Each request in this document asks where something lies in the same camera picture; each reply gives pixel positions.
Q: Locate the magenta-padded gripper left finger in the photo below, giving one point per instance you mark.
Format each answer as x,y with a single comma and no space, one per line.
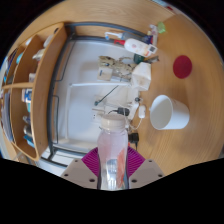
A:
80,173

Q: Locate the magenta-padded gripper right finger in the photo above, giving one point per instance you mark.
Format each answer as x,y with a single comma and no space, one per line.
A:
146,173

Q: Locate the clear plastic drink bottle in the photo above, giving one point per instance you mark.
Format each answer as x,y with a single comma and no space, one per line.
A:
112,146

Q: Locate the black power adapter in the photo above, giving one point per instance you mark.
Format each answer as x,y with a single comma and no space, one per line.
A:
133,138

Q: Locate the small white charger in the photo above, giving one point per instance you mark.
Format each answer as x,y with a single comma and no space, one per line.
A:
142,111

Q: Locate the white cup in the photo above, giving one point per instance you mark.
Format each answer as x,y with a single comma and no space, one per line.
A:
170,113

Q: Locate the wooden shelf unit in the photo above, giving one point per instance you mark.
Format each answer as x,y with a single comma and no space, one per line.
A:
43,100

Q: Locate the white desk lamp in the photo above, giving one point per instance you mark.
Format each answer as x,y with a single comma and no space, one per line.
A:
100,84

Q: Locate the white tissue pack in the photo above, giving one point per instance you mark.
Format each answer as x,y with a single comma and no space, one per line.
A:
141,76

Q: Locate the tree creature figurine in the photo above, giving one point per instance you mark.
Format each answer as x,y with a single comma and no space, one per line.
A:
116,68

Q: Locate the flat round red coaster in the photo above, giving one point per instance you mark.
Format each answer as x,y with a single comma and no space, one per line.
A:
182,66

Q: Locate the white pump lotion bottle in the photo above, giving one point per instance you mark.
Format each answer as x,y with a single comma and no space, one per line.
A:
136,46

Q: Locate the clear spray bottle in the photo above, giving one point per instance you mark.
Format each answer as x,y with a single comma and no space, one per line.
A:
113,34

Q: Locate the small green packet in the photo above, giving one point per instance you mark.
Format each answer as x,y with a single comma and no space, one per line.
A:
161,27

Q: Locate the grey metal frame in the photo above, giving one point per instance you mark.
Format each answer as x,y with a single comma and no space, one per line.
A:
100,25

